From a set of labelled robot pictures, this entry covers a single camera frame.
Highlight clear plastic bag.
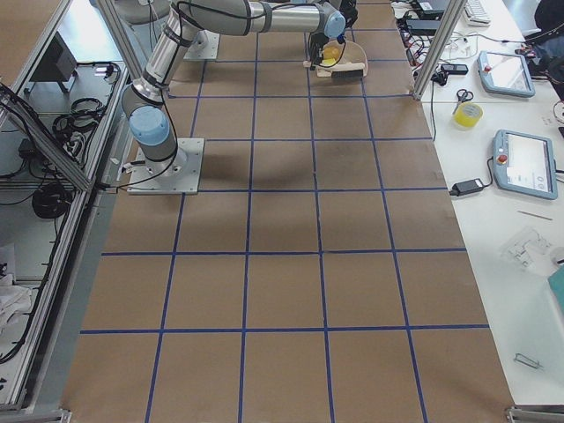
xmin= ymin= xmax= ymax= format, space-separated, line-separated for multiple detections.
xmin=500 ymin=226 xmax=563 ymax=277

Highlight aluminium frame post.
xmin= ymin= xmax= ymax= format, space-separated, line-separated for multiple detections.
xmin=412 ymin=0 xmax=466 ymax=100

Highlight blue teach pendant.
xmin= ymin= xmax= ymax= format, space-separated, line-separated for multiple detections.
xmin=493 ymin=130 xmax=558 ymax=200
xmin=477 ymin=51 xmax=536 ymax=98

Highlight black monitor under frame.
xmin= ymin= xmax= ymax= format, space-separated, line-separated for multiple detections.
xmin=25 ymin=32 xmax=78 ymax=93

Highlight white crumpled cloth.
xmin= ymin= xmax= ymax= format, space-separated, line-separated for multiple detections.
xmin=0 ymin=244 xmax=34 ymax=336

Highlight yellow tape roll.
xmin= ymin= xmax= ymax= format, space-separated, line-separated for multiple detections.
xmin=453 ymin=101 xmax=483 ymax=130

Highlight near blue teach pendant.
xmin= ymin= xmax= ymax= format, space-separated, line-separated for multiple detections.
xmin=493 ymin=130 xmax=558 ymax=200

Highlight black handled scissors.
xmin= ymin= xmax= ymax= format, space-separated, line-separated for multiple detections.
xmin=452 ymin=88 xmax=474 ymax=114

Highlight black power adapter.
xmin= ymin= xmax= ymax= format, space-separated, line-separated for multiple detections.
xmin=449 ymin=178 xmax=485 ymax=197

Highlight beige plastic dustpan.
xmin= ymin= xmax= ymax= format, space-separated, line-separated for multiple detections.
xmin=323 ymin=41 xmax=368 ymax=73

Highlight far blue teach pendant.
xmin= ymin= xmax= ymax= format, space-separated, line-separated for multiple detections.
xmin=477 ymin=51 xmax=536 ymax=98

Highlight beige hand brush black bristles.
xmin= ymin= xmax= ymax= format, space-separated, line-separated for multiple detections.
xmin=302 ymin=61 xmax=367 ymax=79

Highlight yellow sponge piece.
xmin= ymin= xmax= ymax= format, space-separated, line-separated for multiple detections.
xmin=321 ymin=46 xmax=341 ymax=67

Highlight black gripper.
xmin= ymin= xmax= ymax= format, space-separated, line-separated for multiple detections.
xmin=341 ymin=0 xmax=358 ymax=27
xmin=308 ymin=33 xmax=327 ymax=71

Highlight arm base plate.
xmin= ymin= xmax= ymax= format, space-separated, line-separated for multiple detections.
xmin=126 ymin=137 xmax=205 ymax=195
xmin=183 ymin=30 xmax=220 ymax=61

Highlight metal clip on desk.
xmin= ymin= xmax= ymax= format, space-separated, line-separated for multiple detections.
xmin=514 ymin=352 xmax=543 ymax=369

